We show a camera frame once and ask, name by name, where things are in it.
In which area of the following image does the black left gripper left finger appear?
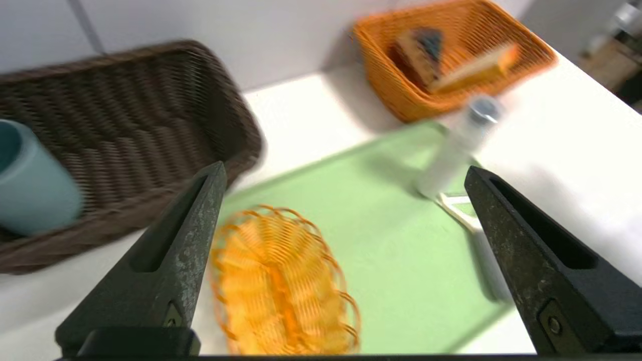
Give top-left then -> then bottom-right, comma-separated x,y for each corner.
54,159 -> 227,356

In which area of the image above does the white peeler grey handle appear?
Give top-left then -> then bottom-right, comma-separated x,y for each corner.
435,192 -> 515,304

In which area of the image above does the small yellow wicker basket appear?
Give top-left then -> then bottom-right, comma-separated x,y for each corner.
210,205 -> 362,355

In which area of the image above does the teal plastic cup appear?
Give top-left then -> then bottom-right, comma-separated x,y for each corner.
0,119 -> 85,237

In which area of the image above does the dark brown wicker basket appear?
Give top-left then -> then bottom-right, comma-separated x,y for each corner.
0,40 -> 265,275

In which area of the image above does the white bread slice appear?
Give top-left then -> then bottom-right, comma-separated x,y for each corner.
429,43 -> 520,95

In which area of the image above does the white bottle grey cap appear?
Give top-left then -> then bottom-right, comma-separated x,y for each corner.
415,95 -> 504,199

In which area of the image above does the green plastic tray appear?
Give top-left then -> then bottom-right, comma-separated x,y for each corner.
216,120 -> 517,355

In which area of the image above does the orange wicker basket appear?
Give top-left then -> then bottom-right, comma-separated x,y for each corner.
353,0 -> 559,123

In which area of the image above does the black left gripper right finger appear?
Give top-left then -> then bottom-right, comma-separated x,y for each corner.
464,163 -> 642,356

